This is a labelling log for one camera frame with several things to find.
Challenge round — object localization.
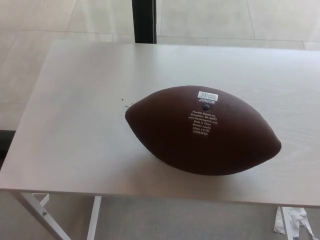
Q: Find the brown junior football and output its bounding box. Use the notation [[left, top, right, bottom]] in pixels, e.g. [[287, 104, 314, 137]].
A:
[[124, 85, 283, 178]]

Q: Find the white upright table leg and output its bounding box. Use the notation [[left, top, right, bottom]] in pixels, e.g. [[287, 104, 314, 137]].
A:
[[84, 195, 103, 240], [279, 206, 295, 240]]

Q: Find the white slanted table brace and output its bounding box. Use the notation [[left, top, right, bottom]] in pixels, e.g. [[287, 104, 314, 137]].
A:
[[17, 191, 74, 240]]

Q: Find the dark flat floor object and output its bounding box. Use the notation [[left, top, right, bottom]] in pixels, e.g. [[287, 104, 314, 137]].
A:
[[0, 129, 18, 171]]

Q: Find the crumpled white paper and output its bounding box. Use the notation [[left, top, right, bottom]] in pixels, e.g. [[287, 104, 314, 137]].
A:
[[273, 206, 315, 240]]

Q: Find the black window frame post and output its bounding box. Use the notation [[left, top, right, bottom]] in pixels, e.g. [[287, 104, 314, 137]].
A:
[[131, 0, 158, 45]]

